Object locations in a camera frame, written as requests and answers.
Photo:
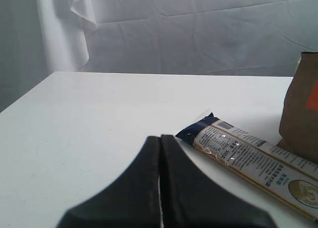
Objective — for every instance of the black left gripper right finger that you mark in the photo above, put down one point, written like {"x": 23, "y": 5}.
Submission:
{"x": 190, "y": 199}

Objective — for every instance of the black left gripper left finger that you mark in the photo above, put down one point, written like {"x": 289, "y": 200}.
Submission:
{"x": 131, "y": 201}

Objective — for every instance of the brown paper bag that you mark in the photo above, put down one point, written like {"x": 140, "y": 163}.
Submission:
{"x": 299, "y": 121}

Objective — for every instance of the noodle packet, navy ends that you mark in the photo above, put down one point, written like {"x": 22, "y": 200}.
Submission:
{"x": 284, "y": 175}

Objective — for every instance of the white backdrop cloth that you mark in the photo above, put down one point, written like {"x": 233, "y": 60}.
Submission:
{"x": 188, "y": 37}

